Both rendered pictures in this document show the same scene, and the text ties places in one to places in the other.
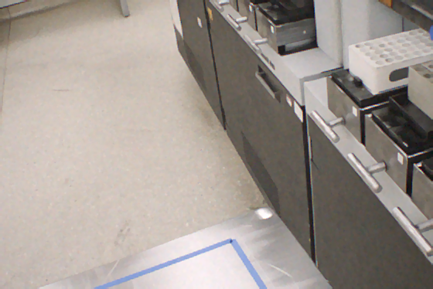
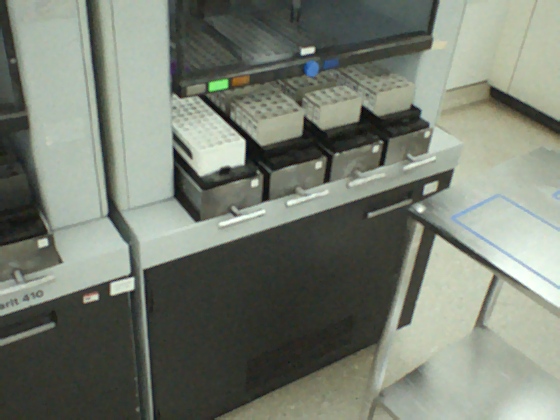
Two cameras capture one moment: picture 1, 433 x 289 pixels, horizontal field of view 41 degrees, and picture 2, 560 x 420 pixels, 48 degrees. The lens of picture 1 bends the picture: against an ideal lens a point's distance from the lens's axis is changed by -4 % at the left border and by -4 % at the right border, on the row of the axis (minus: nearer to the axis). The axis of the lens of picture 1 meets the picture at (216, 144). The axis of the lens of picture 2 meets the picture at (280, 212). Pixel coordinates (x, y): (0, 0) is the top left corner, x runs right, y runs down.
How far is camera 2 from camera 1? 142 cm
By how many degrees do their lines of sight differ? 88
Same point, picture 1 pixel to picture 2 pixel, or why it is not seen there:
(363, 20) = (168, 133)
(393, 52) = (214, 132)
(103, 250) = not seen: outside the picture
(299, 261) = (455, 190)
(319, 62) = (91, 231)
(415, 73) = (267, 120)
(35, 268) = not seen: outside the picture
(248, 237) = (446, 211)
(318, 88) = (156, 230)
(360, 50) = (207, 148)
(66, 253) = not seen: outside the picture
